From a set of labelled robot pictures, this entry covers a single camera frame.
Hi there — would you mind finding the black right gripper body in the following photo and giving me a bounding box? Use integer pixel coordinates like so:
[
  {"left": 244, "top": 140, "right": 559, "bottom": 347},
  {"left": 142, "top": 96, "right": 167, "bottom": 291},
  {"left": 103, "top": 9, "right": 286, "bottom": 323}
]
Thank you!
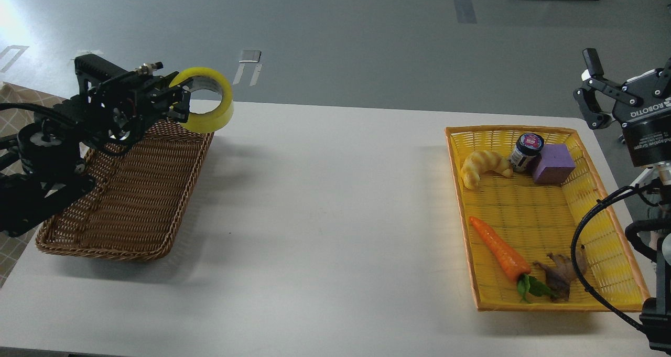
[{"left": 613, "top": 69, "right": 670, "bottom": 167}]

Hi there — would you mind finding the toy croissant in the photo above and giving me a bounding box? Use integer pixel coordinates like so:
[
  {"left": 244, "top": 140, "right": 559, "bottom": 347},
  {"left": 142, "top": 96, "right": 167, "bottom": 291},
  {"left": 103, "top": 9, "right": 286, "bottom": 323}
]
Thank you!
[{"left": 459, "top": 150, "right": 514, "bottom": 190}]

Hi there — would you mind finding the yellow plastic basket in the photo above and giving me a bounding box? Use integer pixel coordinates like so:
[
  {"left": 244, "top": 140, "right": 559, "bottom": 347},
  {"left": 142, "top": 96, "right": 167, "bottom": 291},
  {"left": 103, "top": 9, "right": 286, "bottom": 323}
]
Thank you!
[{"left": 445, "top": 125, "right": 650, "bottom": 312}]

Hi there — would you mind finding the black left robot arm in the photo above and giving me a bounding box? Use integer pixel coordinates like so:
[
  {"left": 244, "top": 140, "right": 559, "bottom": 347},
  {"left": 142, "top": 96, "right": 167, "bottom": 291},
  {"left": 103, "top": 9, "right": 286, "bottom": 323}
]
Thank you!
[{"left": 1, "top": 53, "right": 192, "bottom": 237}]

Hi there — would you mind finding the purple foam block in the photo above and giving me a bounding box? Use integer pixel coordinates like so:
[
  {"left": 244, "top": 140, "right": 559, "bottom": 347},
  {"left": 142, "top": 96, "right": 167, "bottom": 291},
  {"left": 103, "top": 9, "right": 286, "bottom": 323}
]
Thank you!
[{"left": 531, "top": 144, "right": 576, "bottom": 186}]

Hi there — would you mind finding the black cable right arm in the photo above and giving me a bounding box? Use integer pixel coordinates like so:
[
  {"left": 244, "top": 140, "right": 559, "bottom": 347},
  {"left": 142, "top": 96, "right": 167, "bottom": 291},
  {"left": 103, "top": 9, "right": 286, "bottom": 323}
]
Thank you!
[{"left": 570, "top": 181, "right": 656, "bottom": 334}]

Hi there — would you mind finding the brown toy animal figure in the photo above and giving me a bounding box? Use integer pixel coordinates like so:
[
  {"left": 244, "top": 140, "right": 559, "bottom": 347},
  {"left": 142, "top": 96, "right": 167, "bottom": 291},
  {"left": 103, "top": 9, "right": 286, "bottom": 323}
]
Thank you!
[{"left": 532, "top": 252, "right": 578, "bottom": 302}]

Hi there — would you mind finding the yellow tape roll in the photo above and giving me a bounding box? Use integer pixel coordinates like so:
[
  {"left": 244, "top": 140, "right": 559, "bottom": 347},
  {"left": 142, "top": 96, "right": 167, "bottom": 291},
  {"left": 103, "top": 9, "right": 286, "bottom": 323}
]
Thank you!
[{"left": 173, "top": 67, "right": 233, "bottom": 133}]

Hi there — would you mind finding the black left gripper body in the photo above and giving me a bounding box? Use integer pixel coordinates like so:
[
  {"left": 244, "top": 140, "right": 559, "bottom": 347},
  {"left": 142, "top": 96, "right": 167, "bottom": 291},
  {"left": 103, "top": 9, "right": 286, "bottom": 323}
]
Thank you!
[{"left": 107, "top": 79, "right": 171, "bottom": 143}]

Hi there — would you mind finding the toy carrot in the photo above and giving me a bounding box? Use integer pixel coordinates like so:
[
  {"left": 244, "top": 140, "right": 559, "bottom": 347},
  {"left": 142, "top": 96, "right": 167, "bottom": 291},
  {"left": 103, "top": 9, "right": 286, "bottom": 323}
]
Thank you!
[{"left": 468, "top": 216, "right": 556, "bottom": 303}]

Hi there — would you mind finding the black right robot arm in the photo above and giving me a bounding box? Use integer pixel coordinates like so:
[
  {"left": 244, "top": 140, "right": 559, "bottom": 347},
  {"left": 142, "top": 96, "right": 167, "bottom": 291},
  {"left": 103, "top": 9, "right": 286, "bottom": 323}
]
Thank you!
[{"left": 569, "top": 48, "right": 670, "bottom": 354}]

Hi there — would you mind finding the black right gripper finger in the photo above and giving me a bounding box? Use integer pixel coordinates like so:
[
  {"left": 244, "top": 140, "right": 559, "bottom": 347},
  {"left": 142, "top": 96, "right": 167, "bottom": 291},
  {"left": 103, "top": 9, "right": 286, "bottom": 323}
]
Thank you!
[
  {"left": 573, "top": 48, "right": 632, "bottom": 130},
  {"left": 657, "top": 58, "right": 671, "bottom": 93}
]

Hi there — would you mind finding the beige checkered cloth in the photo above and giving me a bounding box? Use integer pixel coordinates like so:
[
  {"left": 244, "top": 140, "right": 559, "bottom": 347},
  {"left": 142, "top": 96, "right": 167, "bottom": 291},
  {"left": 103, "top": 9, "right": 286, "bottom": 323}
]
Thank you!
[{"left": 1, "top": 82, "right": 65, "bottom": 285}]

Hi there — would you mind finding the brown wicker basket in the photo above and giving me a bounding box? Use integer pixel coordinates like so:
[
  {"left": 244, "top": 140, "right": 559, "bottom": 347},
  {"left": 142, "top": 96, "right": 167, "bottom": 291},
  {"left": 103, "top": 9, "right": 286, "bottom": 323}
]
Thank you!
[{"left": 35, "top": 121, "right": 214, "bottom": 261}]

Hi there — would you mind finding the small dark jar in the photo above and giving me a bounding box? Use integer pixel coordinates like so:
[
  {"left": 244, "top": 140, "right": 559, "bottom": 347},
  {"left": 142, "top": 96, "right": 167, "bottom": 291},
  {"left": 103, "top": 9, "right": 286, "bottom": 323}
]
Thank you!
[{"left": 508, "top": 133, "right": 546, "bottom": 172}]

